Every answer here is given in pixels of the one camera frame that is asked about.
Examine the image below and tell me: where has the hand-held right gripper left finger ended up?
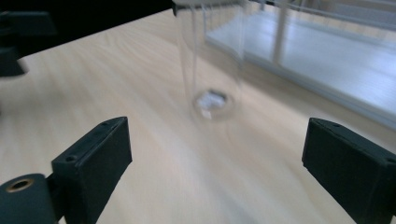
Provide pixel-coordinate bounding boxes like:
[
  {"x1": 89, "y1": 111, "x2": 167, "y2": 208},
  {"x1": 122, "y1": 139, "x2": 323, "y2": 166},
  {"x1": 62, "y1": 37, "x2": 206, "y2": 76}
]
[{"x1": 50, "y1": 116, "x2": 134, "y2": 224}]

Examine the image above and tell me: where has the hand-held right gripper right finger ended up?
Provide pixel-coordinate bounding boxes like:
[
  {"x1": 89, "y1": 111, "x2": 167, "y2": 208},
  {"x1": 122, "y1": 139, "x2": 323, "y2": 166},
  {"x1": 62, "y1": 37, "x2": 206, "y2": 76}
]
[{"x1": 301, "y1": 117, "x2": 396, "y2": 224}]

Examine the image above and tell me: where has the tall clear glass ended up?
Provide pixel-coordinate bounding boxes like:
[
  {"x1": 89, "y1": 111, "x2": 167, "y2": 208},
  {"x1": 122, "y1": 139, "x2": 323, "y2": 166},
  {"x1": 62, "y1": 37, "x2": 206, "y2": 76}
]
[{"x1": 172, "y1": 0, "x2": 248, "y2": 123}]

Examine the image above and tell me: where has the white rack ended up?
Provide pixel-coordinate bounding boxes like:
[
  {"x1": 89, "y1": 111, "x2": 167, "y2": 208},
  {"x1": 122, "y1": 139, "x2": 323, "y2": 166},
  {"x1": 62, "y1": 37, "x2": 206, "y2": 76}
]
[{"x1": 205, "y1": 0, "x2": 396, "y2": 131}]

